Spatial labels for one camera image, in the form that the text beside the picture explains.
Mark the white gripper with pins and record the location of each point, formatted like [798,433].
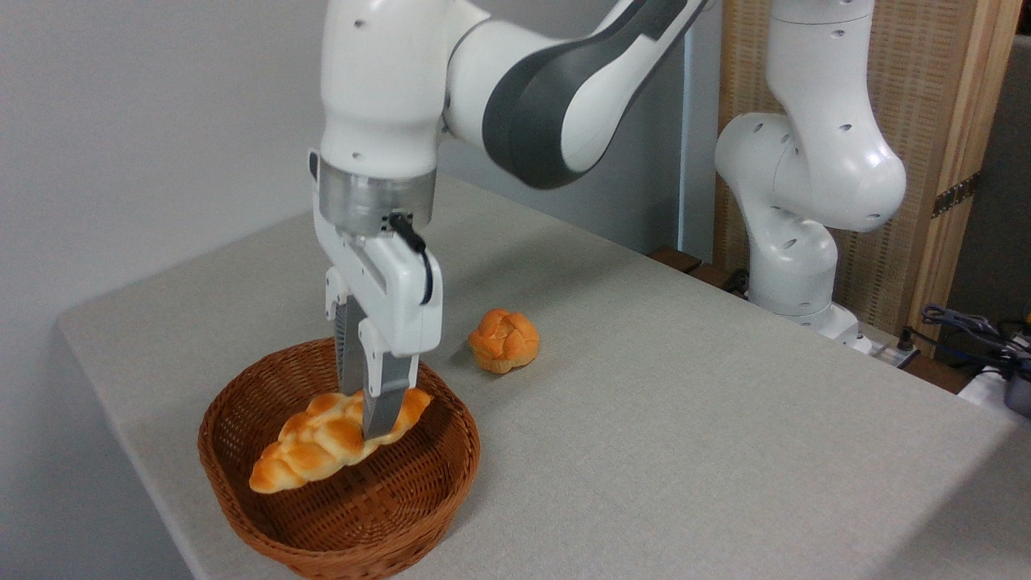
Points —
[403,298]

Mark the long braided bread loaf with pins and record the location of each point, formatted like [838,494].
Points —
[314,447]

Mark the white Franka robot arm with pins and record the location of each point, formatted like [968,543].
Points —
[809,169]

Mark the brown wicker basket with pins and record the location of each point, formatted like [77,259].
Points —
[378,499]

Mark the round knotted bread roll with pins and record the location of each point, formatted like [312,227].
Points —
[504,340]

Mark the metal screen hinge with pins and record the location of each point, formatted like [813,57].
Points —
[956,194]

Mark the white vertical wall trim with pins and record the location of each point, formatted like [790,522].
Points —
[694,161]

